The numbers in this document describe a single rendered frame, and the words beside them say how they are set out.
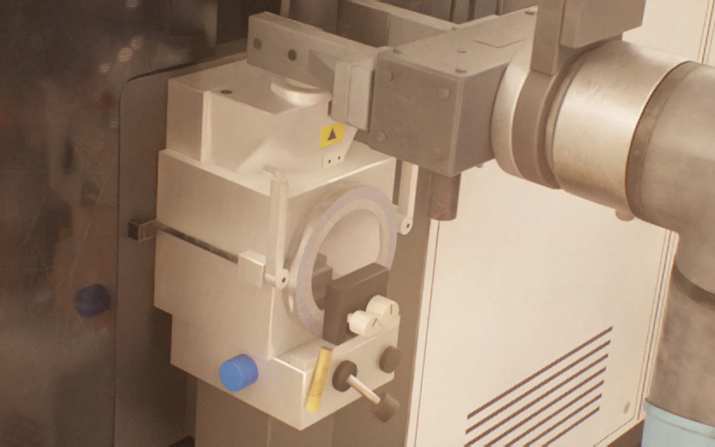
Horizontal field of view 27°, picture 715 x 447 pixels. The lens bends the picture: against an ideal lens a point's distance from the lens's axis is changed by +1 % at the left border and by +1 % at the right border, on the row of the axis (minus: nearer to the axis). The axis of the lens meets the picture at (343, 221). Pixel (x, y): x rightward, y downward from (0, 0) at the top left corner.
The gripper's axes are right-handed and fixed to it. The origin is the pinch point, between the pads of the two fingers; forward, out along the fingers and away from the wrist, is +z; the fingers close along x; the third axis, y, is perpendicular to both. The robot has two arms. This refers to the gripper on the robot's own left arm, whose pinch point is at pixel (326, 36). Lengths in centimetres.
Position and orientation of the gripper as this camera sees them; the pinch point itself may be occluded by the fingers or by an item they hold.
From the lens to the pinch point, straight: 78.8
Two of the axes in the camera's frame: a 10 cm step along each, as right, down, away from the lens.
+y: -0.8, 9.1, 4.0
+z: -7.7, -3.1, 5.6
